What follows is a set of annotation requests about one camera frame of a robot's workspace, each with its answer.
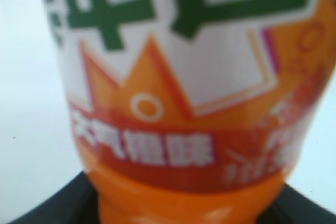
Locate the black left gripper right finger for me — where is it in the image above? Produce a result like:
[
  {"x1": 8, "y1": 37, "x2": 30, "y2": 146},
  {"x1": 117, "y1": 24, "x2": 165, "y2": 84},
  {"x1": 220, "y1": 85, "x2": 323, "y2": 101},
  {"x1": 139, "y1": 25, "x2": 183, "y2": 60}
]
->
[{"x1": 257, "y1": 185, "x2": 336, "y2": 224}]

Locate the orange soda plastic bottle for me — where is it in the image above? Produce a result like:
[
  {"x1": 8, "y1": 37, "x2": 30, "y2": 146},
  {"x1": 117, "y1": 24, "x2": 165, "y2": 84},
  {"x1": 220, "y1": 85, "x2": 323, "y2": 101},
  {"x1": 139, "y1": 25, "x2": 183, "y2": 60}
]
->
[{"x1": 45, "y1": 0, "x2": 335, "y2": 223}]

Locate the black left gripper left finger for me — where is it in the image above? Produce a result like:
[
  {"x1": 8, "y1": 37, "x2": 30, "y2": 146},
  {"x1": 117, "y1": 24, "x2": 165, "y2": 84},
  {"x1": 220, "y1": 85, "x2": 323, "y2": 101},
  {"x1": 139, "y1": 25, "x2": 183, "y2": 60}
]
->
[{"x1": 11, "y1": 172, "x2": 100, "y2": 224}]

